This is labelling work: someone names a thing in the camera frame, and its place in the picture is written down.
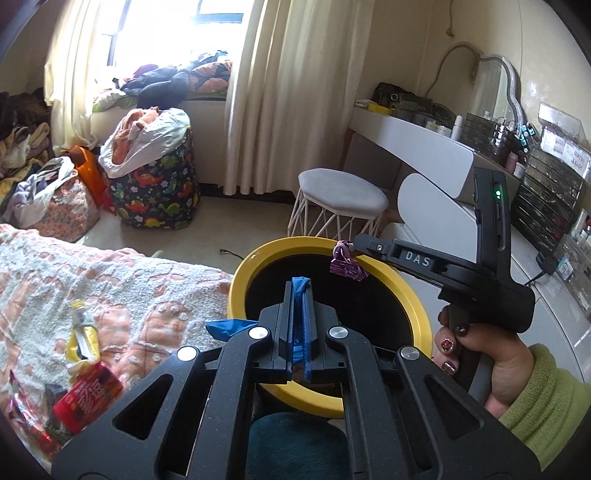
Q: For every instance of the dinosaur print laundry basket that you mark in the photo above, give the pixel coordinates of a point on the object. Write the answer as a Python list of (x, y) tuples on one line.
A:
[(157, 194)]

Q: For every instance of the heap of clothes on windowsill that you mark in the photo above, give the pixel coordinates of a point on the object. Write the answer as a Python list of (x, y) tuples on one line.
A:
[(175, 78)]

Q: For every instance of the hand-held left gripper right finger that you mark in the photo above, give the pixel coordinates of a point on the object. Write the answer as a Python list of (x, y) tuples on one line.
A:
[(308, 332)]

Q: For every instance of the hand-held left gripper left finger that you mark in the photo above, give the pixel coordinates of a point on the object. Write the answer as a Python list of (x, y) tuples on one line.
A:
[(296, 323)]

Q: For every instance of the pink jar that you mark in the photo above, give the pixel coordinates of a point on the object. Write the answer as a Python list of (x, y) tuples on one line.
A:
[(511, 161)]

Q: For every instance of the dark clear drawer organizer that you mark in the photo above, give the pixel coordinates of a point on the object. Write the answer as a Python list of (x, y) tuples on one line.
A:
[(485, 134)]

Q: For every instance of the clear drawer organiser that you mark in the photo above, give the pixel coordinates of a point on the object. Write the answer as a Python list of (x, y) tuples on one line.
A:
[(545, 198)]

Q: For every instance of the pink floral bag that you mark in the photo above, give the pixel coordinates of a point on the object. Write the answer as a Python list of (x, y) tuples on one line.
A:
[(69, 207), (37, 194)]

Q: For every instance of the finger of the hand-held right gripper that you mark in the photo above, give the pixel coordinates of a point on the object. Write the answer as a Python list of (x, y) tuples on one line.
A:
[(376, 247)]

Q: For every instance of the red candy packet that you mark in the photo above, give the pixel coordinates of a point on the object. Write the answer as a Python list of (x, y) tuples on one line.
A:
[(87, 397)]

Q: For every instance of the person's right hand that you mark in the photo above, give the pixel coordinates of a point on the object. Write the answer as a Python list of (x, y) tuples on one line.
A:
[(508, 364)]

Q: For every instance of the wavy framed mirror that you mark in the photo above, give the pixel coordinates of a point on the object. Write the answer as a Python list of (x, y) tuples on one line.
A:
[(494, 87)]

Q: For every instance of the orange plastic bag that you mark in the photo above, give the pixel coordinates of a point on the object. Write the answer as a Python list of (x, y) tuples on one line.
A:
[(90, 173)]

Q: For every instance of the purple foil wrapper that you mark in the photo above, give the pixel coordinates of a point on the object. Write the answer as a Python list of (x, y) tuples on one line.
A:
[(344, 267)]

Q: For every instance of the white jar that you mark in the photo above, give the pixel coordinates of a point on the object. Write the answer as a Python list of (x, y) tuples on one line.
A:
[(443, 130)]

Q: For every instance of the white drawer cabinet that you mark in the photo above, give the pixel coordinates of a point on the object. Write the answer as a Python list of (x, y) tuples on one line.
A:
[(429, 194)]

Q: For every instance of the narrow cream curtain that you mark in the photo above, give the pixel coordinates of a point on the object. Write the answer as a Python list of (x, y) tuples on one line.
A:
[(69, 69)]

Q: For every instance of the yellow rimmed black trash bin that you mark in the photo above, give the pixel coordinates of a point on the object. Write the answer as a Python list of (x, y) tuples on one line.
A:
[(249, 272)]

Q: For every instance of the white bottle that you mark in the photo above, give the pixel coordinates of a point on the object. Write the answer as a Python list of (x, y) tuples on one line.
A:
[(457, 129)]

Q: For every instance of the clear acrylic organizer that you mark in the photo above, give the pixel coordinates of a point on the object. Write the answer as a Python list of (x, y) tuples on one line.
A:
[(563, 138)]

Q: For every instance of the yellow wrapper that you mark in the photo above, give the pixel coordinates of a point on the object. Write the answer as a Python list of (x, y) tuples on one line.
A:
[(85, 337)]

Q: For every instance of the peach and white fluffy blanket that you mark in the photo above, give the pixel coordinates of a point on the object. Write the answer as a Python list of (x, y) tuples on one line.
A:
[(138, 286)]

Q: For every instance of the wide cream curtain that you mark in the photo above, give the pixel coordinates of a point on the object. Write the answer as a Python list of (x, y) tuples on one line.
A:
[(286, 92)]

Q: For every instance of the black framed window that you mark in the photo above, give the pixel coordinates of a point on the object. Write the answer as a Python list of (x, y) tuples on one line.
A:
[(152, 27)]

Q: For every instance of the red crinkled wrapper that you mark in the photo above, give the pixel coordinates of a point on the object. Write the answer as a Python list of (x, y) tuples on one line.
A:
[(27, 415)]

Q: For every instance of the white plastic bag liner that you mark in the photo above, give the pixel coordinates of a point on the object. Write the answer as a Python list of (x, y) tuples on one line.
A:
[(161, 134)]

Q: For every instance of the white vanity desk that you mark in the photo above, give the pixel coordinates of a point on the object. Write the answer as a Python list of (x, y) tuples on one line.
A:
[(415, 138)]

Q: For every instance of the dark patterned bag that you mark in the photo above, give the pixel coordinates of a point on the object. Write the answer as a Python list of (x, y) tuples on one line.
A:
[(397, 97)]

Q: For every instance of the blue plastic wrapper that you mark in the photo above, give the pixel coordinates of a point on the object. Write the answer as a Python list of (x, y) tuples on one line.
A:
[(226, 328)]

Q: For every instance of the yellow box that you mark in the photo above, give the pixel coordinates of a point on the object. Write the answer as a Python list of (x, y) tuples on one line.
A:
[(371, 106)]

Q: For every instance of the orange clothes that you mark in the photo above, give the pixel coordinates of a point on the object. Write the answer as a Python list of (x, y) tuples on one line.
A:
[(127, 129)]

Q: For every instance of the person's right forearm green sleeve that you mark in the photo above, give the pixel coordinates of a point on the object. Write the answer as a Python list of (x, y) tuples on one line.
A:
[(554, 415)]

